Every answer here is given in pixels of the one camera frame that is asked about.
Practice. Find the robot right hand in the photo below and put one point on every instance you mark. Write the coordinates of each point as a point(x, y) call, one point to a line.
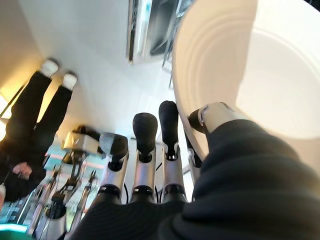
point(237, 187)

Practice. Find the person in black clothes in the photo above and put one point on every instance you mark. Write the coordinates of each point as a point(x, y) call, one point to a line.
point(30, 112)

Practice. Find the large cream ceramic plate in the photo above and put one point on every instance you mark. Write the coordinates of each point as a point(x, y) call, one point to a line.
point(275, 75)

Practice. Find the open dishwasher door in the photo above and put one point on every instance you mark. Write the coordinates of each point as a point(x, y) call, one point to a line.
point(140, 30)

